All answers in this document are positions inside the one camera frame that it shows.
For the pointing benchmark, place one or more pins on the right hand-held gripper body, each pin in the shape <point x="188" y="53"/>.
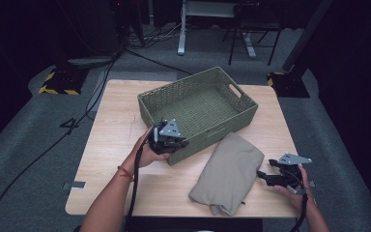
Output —
<point x="290" y="175"/>

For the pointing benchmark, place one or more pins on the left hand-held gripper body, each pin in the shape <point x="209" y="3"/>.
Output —
<point x="162" y="141"/>

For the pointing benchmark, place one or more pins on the green woven basket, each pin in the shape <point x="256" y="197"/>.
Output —
<point x="199" y="109"/>

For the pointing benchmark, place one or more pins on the khaki pants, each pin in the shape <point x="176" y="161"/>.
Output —
<point x="228" y="174"/>

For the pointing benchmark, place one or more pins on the person's left hand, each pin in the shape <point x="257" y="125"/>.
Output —
<point x="145" y="156"/>

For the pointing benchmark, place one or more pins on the person's right hand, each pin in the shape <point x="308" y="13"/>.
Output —
<point x="299" y="196"/>

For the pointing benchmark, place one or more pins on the grey tape piece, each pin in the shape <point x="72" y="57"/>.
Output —
<point x="312" y="184"/>
<point x="75" y="185"/>

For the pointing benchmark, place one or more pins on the black yellow-striped stand base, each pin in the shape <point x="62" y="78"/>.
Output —
<point x="64" y="82"/>
<point x="290" y="85"/>

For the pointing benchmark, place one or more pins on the black slanted pole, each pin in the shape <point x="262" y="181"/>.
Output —
<point x="306" y="35"/>

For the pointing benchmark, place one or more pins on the black metal chair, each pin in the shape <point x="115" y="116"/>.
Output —
<point x="254" y="25"/>

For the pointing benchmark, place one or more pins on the white desk frame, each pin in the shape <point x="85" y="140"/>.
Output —
<point x="182" y="32"/>

